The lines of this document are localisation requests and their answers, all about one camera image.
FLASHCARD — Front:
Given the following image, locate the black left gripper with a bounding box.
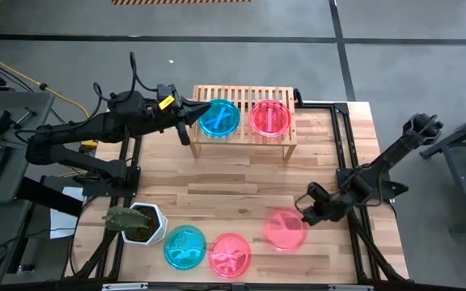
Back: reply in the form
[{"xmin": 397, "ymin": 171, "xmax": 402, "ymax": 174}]
[{"xmin": 156, "ymin": 83, "xmax": 212, "ymax": 146}]

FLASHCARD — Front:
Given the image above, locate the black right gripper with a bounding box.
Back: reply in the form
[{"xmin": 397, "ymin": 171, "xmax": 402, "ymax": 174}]
[{"xmin": 302, "ymin": 181, "xmax": 351, "ymax": 227}]

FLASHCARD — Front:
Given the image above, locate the slatted wooden shelf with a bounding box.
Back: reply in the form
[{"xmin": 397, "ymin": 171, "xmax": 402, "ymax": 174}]
[{"xmin": 188, "ymin": 84, "xmax": 299, "ymax": 163}]

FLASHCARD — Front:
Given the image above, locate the white hexagonal plant pot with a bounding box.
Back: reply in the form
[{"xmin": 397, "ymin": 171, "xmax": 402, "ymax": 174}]
[{"xmin": 121, "ymin": 202, "xmax": 168, "ymax": 247}]

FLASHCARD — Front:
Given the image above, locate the green cactus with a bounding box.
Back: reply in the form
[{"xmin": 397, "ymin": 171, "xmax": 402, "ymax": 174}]
[{"xmin": 102, "ymin": 205, "xmax": 152, "ymax": 234}]

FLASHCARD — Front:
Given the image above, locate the grey desk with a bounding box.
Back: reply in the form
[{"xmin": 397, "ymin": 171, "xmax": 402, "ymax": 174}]
[{"xmin": 0, "ymin": 89, "xmax": 56, "ymax": 204}]

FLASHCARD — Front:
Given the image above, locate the dark grey metal table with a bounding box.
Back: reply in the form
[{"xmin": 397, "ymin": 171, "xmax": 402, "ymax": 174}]
[{"xmin": 418, "ymin": 105, "xmax": 466, "ymax": 235}]

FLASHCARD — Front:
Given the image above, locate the black flat bar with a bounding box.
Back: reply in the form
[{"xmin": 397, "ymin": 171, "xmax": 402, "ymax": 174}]
[{"xmin": 16, "ymin": 176, "xmax": 85, "ymax": 218}]

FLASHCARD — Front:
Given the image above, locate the white paper sheet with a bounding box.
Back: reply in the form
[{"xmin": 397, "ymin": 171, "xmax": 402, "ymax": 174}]
[{"xmin": 49, "ymin": 186, "xmax": 87, "ymax": 240}]

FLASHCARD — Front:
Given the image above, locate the black desk clamp tool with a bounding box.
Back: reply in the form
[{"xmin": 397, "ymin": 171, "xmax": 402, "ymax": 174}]
[{"xmin": 0, "ymin": 107, "xmax": 38, "ymax": 137}]

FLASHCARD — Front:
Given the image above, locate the silver metal bracket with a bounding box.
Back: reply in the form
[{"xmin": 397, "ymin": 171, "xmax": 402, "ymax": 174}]
[
  {"xmin": 102, "ymin": 282, "xmax": 149, "ymax": 291},
  {"xmin": 328, "ymin": 285, "xmax": 374, "ymax": 291}
]

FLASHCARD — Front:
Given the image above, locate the black aluminium rig frame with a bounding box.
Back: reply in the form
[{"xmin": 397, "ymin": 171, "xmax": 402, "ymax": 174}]
[{"xmin": 65, "ymin": 91, "xmax": 410, "ymax": 284}]

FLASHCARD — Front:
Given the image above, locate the yellow cable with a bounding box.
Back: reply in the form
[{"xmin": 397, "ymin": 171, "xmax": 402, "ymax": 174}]
[{"xmin": 0, "ymin": 44, "xmax": 99, "ymax": 149}]

